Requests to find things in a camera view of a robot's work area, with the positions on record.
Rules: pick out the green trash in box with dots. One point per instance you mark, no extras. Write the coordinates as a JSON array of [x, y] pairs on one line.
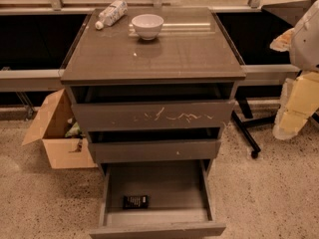
[[74, 130]]

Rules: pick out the clear plastic water bottle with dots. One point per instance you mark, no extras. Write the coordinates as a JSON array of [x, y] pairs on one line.
[[109, 16]]

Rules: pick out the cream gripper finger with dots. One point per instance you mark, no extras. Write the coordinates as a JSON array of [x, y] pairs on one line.
[[299, 100], [283, 42]]

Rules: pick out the grey middle drawer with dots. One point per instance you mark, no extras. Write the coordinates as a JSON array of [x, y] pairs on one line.
[[154, 150]]

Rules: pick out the grey top drawer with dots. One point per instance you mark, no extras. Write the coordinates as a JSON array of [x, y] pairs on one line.
[[149, 116]]

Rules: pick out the open cardboard box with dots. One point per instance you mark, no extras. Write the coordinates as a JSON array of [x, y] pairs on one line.
[[50, 126]]

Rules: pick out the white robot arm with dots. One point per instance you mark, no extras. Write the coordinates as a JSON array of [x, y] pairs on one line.
[[304, 50]]

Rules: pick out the white ceramic bowl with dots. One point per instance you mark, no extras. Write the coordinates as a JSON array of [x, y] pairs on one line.
[[147, 26]]

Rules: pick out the black rxbar chocolate wrapper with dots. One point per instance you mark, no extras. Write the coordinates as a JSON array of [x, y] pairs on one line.
[[136, 202]]

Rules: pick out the grey drawer cabinet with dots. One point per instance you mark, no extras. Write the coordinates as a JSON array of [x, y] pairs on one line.
[[189, 61]]

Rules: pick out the grey open bottom drawer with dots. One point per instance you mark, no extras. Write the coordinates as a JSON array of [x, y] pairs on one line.
[[179, 202]]

